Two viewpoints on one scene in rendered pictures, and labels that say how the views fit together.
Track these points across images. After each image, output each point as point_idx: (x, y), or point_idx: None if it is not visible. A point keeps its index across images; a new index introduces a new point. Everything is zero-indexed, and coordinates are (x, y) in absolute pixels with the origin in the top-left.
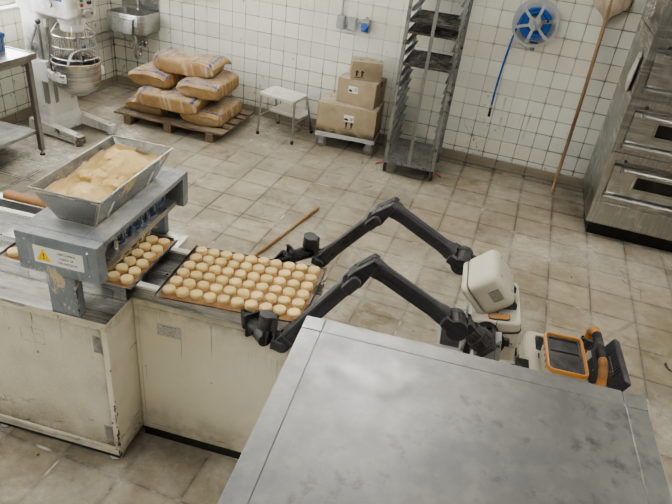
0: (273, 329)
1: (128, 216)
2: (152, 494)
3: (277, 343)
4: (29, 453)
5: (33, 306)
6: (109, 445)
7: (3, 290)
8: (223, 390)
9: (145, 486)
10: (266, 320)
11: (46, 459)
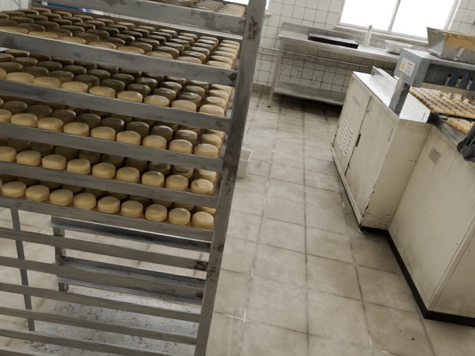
0: (474, 139)
1: (466, 64)
2: (350, 251)
3: (467, 147)
4: (336, 201)
5: (384, 103)
6: (360, 215)
7: (384, 97)
8: (433, 217)
9: (353, 247)
10: (473, 127)
11: (338, 207)
